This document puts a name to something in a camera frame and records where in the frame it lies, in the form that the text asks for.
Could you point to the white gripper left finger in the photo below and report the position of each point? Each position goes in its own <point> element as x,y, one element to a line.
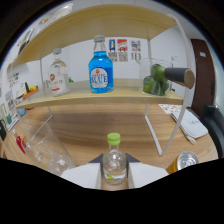
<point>83,175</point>

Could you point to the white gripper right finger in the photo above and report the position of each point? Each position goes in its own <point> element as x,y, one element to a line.
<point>146,173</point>

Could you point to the clear bottle green cap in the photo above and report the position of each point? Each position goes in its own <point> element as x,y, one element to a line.
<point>114,165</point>

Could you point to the yellow drink can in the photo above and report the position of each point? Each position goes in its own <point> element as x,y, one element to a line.
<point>186,161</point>

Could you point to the red liquid bottle white cap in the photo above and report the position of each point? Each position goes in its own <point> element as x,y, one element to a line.
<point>19,144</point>

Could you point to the clear drinking glass with ice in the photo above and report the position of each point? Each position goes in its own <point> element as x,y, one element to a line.
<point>46,146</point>

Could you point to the white fabric pouch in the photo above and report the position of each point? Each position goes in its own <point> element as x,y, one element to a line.
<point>191,125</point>

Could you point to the orange patterned card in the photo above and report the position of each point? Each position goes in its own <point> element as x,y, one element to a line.
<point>170,108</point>

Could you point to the white wooden two-tier rack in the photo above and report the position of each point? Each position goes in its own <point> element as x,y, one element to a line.
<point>100,95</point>

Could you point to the glass jar of limes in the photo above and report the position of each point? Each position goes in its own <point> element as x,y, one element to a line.
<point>150,83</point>

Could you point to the clear bottle red label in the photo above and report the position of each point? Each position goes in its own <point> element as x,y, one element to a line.
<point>59,80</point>

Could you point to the orange storage basket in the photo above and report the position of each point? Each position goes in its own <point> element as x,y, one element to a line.
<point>30,92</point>

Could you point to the dark wooden muddler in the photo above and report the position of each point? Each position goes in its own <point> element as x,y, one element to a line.
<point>180,76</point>

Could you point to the blue liquid bottle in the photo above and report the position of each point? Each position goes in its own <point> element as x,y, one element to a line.
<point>100,73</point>

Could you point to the brown door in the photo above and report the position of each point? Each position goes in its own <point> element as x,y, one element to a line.
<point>201,76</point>

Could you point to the black yellow snack bag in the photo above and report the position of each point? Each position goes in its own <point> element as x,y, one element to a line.
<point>26,40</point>

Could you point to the multicolour wall poster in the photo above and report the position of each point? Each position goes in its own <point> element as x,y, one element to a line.
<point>135,50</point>

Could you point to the red wall poster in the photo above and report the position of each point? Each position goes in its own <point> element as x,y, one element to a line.
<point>122,50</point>

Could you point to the blue yellow wall poster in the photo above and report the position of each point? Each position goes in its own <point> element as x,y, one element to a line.
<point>112,50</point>

